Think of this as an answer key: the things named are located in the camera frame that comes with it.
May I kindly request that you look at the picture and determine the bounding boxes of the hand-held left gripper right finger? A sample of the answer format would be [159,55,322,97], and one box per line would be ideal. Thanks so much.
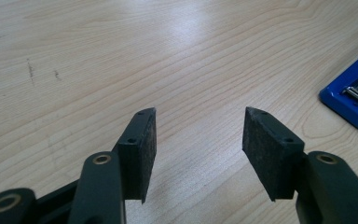
[241,106,358,224]

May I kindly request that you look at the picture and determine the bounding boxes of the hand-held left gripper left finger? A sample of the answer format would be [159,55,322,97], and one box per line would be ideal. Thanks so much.
[68,107,158,224]

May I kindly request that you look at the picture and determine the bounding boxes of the blue stapler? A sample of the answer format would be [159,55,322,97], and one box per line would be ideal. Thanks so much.
[319,45,358,135]

